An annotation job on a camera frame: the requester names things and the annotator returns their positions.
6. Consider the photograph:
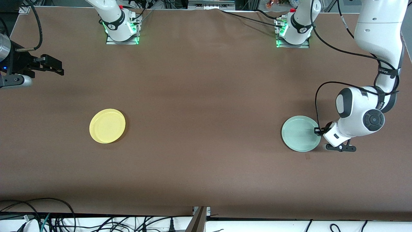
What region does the black looped cable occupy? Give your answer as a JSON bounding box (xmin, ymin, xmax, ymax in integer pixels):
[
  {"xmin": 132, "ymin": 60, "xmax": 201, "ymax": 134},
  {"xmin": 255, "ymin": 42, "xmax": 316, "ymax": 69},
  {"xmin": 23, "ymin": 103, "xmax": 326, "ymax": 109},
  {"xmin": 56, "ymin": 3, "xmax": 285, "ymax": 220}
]
[
  {"xmin": 0, "ymin": 201, "xmax": 42, "ymax": 232},
  {"xmin": 0, "ymin": 198, "xmax": 76, "ymax": 232}
]

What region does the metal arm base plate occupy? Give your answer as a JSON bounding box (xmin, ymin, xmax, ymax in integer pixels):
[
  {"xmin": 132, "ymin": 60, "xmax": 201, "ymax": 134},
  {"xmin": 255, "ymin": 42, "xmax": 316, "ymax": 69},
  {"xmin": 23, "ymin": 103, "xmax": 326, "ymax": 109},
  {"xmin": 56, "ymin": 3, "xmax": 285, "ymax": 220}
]
[
  {"xmin": 106, "ymin": 14, "xmax": 140, "ymax": 45},
  {"xmin": 276, "ymin": 16, "xmax": 310, "ymax": 49}
]

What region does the green cable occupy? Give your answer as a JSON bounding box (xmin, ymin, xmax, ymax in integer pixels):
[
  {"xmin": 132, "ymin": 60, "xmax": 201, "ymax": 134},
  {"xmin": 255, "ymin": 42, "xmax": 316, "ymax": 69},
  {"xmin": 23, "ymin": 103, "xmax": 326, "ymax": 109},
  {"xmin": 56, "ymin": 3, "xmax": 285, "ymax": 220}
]
[{"xmin": 40, "ymin": 213, "xmax": 51, "ymax": 232}]

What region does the aluminium profile bar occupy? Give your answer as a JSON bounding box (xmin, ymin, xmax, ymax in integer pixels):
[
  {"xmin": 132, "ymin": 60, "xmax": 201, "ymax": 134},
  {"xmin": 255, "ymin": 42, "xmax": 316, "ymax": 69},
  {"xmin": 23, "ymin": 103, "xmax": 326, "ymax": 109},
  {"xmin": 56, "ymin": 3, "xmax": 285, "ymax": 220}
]
[{"xmin": 185, "ymin": 206, "xmax": 211, "ymax": 232}]

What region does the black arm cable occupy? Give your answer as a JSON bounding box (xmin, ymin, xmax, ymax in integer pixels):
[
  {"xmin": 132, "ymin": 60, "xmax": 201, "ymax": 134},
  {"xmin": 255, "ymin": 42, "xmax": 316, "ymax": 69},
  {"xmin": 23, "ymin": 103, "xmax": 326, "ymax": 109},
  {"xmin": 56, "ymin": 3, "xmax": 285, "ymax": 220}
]
[
  {"xmin": 15, "ymin": 0, "xmax": 43, "ymax": 52},
  {"xmin": 309, "ymin": 0, "xmax": 401, "ymax": 132}
]

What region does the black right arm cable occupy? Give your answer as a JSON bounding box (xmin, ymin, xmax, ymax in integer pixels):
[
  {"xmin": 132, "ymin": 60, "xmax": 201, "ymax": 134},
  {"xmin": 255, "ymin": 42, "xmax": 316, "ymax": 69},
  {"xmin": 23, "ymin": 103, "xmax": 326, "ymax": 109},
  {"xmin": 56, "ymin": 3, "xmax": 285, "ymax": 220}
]
[{"xmin": 15, "ymin": 0, "xmax": 43, "ymax": 52}]

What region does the short black table cable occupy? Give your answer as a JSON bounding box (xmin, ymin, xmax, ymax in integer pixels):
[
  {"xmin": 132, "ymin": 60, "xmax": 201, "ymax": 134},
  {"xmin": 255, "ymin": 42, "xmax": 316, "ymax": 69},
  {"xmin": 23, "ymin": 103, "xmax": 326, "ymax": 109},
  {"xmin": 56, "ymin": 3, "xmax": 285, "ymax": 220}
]
[{"xmin": 256, "ymin": 9, "xmax": 288, "ymax": 20}]

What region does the colourful small object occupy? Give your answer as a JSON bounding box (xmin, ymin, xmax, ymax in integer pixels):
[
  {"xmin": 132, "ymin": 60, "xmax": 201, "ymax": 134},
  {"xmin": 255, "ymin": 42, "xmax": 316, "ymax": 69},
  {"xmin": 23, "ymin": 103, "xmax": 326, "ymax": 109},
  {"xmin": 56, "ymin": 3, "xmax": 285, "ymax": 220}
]
[{"xmin": 266, "ymin": 0, "xmax": 290, "ymax": 8}]

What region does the brown table cover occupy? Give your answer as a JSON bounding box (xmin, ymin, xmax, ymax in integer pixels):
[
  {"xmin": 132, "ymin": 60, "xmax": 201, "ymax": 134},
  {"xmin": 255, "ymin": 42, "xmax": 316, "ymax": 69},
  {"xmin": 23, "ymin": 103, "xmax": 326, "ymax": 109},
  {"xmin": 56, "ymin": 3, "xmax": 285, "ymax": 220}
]
[{"xmin": 0, "ymin": 6, "xmax": 412, "ymax": 217}]

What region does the yellow plate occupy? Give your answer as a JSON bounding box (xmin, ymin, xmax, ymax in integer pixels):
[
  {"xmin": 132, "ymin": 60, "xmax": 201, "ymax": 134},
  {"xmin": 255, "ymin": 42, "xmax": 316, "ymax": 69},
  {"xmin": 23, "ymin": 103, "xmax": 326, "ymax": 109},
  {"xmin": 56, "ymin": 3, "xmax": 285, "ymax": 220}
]
[{"xmin": 89, "ymin": 109, "xmax": 126, "ymax": 144}]

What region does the aluminium frame rail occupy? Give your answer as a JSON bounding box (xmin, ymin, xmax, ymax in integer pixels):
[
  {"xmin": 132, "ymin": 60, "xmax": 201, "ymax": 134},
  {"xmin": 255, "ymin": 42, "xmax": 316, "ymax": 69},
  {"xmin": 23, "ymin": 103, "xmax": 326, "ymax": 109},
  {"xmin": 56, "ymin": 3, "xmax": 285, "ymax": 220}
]
[{"xmin": 188, "ymin": 0, "xmax": 236, "ymax": 10}]

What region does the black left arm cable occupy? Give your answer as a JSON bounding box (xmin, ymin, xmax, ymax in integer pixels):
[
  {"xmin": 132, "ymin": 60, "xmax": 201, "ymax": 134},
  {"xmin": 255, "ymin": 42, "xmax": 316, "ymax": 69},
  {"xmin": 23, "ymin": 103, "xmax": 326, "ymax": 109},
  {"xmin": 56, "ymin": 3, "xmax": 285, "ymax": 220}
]
[{"xmin": 309, "ymin": 0, "xmax": 401, "ymax": 132}]

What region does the pale green plate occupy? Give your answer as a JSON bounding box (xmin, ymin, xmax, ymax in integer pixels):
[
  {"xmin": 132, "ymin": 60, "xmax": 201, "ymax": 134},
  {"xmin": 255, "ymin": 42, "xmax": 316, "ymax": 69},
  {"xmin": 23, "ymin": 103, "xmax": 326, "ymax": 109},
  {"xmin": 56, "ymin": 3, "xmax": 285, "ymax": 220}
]
[{"xmin": 281, "ymin": 115, "xmax": 322, "ymax": 152}]

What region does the long black table cable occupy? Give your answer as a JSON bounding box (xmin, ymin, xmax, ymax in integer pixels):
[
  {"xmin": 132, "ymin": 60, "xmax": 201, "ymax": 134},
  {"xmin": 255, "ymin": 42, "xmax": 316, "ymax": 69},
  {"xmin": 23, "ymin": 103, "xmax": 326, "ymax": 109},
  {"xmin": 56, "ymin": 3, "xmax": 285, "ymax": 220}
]
[{"xmin": 220, "ymin": 9, "xmax": 284, "ymax": 28}]

